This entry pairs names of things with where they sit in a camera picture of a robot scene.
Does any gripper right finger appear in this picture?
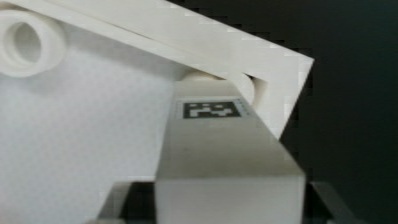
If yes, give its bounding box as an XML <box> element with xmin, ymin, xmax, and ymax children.
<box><xmin>302</xmin><ymin>181</ymin><xmax>359</xmax><ymax>224</ymax></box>

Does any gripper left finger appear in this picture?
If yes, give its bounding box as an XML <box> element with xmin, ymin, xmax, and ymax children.
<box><xmin>87</xmin><ymin>181</ymin><xmax>156</xmax><ymax>224</ymax></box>

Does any white desk tabletop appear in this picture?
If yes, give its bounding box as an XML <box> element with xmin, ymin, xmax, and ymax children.
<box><xmin>0</xmin><ymin>0</ymin><xmax>313</xmax><ymax>224</ymax></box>

